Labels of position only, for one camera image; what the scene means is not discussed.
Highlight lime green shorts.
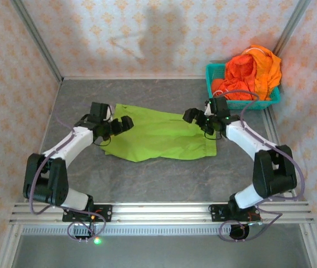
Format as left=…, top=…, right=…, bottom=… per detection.
left=100, top=103, right=218, bottom=163

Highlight red-orange mesh shorts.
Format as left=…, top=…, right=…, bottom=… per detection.
left=210, top=54, right=257, bottom=102

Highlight orange shorts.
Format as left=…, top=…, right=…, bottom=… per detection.
left=242, top=44, right=283, bottom=102

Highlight teal plastic basket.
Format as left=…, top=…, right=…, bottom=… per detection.
left=205, top=63, right=282, bottom=111

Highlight black round fitting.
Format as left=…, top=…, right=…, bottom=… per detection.
left=229, top=224, right=251, bottom=241

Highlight white drawstring cord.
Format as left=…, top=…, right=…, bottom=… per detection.
left=243, top=47, right=271, bottom=55

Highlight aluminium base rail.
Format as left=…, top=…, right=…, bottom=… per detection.
left=9, top=201, right=315, bottom=224

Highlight aluminium frame post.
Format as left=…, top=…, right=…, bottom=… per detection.
left=9, top=0, right=64, bottom=84
left=272, top=0, right=313, bottom=58

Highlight slotted grey cable duct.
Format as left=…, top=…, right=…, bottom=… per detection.
left=21, top=225, right=261, bottom=237

